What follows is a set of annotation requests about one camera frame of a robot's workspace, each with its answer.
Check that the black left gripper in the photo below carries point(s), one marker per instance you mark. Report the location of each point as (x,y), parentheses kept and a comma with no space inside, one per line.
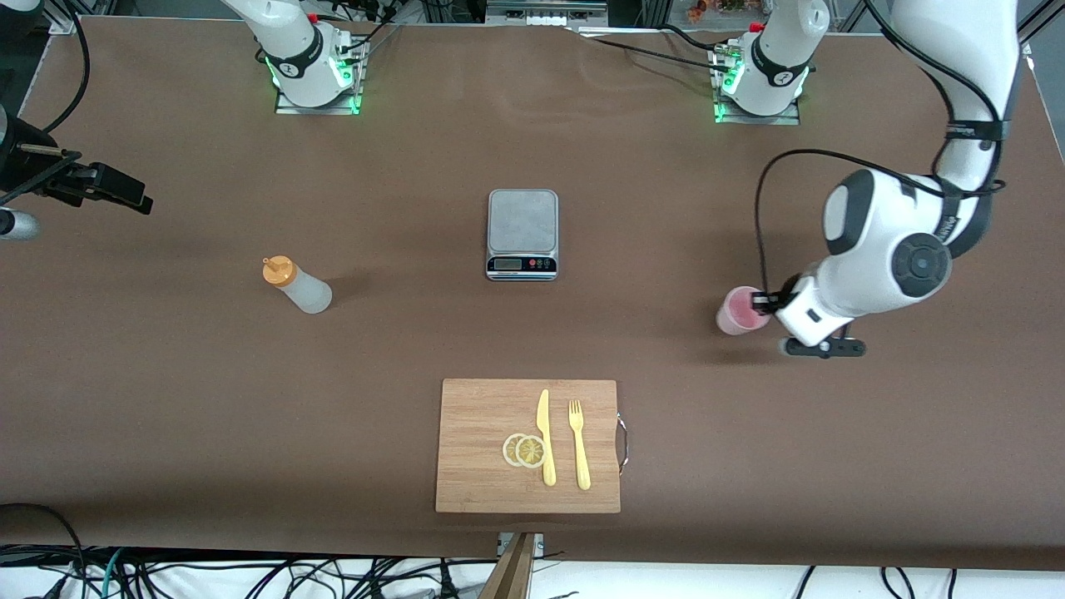
(771,303)

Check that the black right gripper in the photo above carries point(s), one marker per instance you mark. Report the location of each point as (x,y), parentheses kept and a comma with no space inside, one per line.
(25,160)

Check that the pink cup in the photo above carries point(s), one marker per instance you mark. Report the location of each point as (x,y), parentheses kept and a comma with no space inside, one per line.
(736,316)

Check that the clear sauce bottle orange cap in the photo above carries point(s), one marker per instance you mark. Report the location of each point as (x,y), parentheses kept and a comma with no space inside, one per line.
(308,293)

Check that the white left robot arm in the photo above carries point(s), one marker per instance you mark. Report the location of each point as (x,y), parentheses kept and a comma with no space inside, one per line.
(865,249)

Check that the yellow plastic fork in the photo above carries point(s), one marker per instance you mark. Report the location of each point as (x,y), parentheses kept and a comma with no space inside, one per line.
(580,453)

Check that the yellow plastic knife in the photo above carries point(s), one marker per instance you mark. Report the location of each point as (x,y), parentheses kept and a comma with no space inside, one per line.
(545,416)

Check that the silver kitchen scale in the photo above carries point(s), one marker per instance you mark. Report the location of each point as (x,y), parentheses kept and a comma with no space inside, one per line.
(522,220)

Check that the lemon slice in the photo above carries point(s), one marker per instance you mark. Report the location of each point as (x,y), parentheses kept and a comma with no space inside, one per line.
(530,452)
(508,450)

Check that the wooden cutting board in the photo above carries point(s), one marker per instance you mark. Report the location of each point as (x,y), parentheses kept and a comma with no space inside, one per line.
(482,433)

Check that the white power strip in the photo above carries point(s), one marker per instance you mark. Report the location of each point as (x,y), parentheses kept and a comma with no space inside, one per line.
(545,18)

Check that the aluminium frame profile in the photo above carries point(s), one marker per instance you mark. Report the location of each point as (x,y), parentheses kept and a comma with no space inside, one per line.
(62,23)
(1036,21)

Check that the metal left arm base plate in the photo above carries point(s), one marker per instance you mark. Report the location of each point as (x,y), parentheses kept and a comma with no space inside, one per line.
(757,120)

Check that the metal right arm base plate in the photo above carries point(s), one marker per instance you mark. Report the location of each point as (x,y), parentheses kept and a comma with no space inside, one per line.
(320,110)

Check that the metal table bracket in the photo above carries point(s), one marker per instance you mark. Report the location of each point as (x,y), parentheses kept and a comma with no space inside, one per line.
(539,545)

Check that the wooden post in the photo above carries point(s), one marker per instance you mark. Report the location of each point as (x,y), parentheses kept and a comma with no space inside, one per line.
(512,574)

